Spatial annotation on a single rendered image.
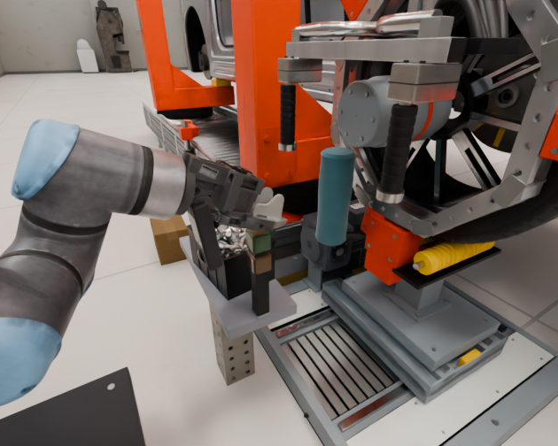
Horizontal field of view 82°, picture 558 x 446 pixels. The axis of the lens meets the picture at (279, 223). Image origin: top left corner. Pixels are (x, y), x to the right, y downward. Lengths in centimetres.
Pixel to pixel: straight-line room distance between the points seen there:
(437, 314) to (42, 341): 105
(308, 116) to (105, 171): 90
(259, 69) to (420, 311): 90
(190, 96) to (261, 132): 196
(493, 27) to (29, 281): 62
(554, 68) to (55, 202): 68
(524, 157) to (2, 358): 71
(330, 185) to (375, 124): 24
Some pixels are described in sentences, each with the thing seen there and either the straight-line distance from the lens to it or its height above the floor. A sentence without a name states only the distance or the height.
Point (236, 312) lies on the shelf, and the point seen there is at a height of 45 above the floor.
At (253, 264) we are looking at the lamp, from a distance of 63.
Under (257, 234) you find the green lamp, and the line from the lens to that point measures 61.
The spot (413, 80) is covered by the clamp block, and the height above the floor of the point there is 93.
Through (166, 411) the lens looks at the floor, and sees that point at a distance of 118.
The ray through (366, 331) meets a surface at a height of 14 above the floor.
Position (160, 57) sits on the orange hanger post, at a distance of 295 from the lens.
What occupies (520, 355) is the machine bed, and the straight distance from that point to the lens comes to 140.
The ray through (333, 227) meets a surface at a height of 54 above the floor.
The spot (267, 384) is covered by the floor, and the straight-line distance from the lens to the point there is 118.
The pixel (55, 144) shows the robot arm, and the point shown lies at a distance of 40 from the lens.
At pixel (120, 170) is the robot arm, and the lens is 40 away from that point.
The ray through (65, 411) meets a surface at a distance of 90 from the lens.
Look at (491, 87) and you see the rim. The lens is 82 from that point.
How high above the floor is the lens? 97
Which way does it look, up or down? 28 degrees down
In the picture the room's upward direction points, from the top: straight up
